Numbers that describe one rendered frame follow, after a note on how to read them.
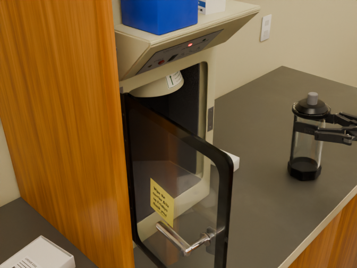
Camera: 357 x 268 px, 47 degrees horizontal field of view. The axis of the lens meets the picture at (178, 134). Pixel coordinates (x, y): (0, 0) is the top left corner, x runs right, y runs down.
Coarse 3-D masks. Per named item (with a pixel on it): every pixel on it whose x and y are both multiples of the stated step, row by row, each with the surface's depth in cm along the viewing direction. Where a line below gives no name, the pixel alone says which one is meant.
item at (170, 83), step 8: (176, 72) 97; (160, 80) 94; (168, 80) 95; (176, 80) 97; (136, 88) 93; (144, 88) 93; (152, 88) 93; (160, 88) 94; (168, 88) 95; (176, 88) 97; (136, 96) 94; (144, 96) 93; (152, 96) 94
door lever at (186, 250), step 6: (162, 222) 74; (156, 228) 75; (162, 228) 73; (168, 228) 73; (168, 234) 72; (174, 234) 72; (204, 234) 71; (174, 240) 71; (180, 240) 70; (198, 240) 71; (204, 240) 71; (180, 246) 70; (186, 246) 69; (192, 246) 70; (198, 246) 70; (180, 252) 69; (186, 252) 69
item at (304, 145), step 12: (300, 120) 119; (312, 120) 118; (324, 120) 119; (300, 132) 121; (300, 144) 123; (312, 144) 121; (300, 156) 124; (312, 156) 123; (300, 168) 126; (312, 168) 125
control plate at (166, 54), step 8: (216, 32) 83; (192, 40) 79; (200, 40) 82; (208, 40) 86; (168, 48) 74; (176, 48) 78; (184, 48) 81; (192, 48) 84; (200, 48) 88; (152, 56) 73; (160, 56) 76; (168, 56) 80; (176, 56) 83; (184, 56) 87; (144, 64) 76; (152, 64) 79; (160, 64) 82
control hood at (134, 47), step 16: (208, 16) 80; (224, 16) 80; (240, 16) 83; (128, 32) 71; (144, 32) 71; (176, 32) 72; (192, 32) 74; (208, 32) 80; (224, 32) 88; (128, 48) 72; (144, 48) 69; (160, 48) 72; (128, 64) 74
